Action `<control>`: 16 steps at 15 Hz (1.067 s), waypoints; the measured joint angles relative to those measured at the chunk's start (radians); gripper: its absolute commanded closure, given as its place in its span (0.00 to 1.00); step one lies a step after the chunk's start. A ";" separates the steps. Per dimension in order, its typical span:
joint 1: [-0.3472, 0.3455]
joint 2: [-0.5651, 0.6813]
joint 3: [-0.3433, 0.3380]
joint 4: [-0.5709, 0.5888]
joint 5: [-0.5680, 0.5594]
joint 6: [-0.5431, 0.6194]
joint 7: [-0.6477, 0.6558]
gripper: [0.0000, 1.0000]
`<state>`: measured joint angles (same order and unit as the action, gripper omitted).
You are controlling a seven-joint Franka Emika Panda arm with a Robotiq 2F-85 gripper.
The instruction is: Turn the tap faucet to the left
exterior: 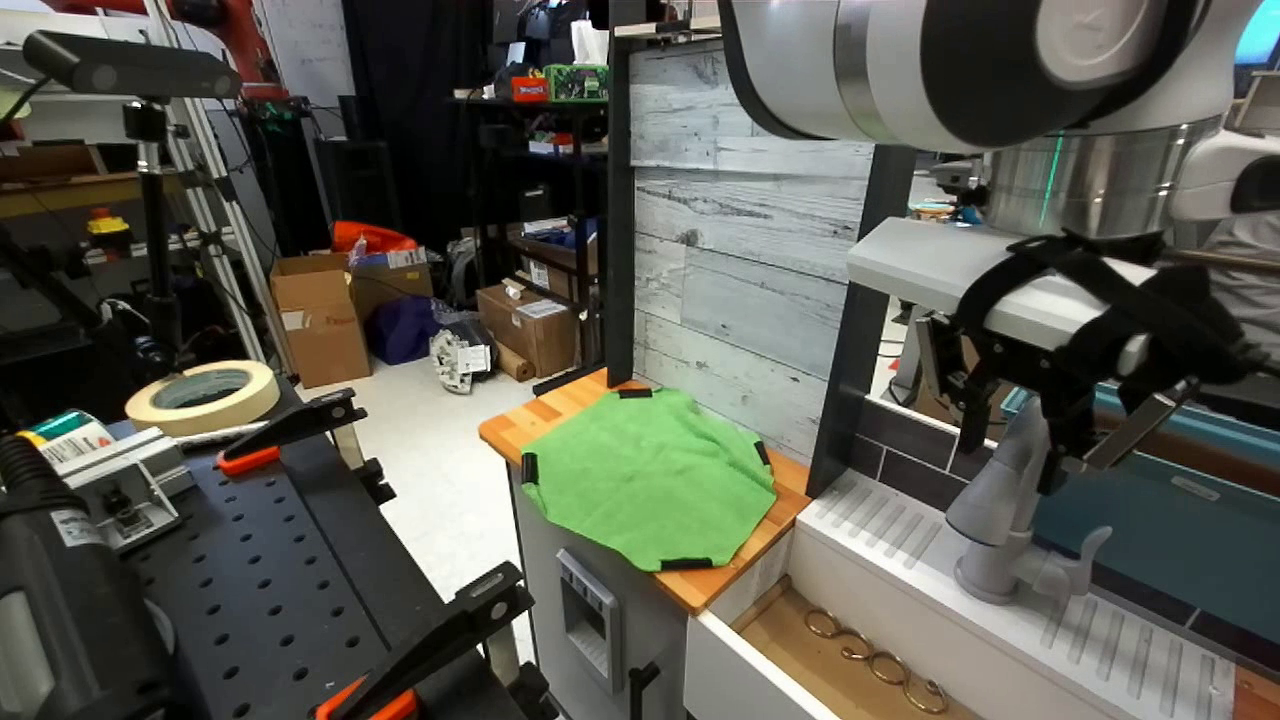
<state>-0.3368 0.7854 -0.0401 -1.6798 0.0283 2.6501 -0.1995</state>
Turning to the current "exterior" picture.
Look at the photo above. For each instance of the grey label device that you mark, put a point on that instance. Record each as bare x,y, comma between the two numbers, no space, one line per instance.
102,463

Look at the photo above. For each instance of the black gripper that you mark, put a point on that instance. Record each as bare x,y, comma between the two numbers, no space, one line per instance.
1135,313

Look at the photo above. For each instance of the white sink basin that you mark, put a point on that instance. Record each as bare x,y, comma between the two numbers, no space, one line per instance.
905,585

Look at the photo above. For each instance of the grey toy kitchen cabinet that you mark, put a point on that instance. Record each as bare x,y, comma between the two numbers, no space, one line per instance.
586,627

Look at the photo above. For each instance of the black storage shelf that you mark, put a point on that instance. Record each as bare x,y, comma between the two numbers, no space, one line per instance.
546,175

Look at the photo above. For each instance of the black camera on tripod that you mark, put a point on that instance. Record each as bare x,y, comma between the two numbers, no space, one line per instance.
126,65

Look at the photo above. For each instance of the green cloth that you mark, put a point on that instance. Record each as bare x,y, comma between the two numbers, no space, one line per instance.
646,480

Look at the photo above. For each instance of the grey tap faucet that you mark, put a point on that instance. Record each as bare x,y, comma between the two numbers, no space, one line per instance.
997,501

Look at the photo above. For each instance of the black perforated workbench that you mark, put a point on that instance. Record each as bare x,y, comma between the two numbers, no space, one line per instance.
282,573

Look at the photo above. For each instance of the wood-panel backsplash with dark frame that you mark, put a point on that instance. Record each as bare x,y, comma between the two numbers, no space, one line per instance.
745,293

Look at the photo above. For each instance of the beige masking tape roll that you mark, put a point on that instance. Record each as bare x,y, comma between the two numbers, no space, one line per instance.
200,395

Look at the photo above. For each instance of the cardboard box with white label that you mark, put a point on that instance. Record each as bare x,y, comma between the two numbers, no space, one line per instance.
535,324

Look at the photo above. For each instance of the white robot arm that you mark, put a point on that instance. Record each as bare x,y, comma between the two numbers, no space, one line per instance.
921,65

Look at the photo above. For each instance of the purple bag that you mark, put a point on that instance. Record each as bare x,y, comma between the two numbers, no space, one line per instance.
403,328

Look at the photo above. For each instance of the tall cardboard box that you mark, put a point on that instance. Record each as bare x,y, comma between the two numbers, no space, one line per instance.
318,320

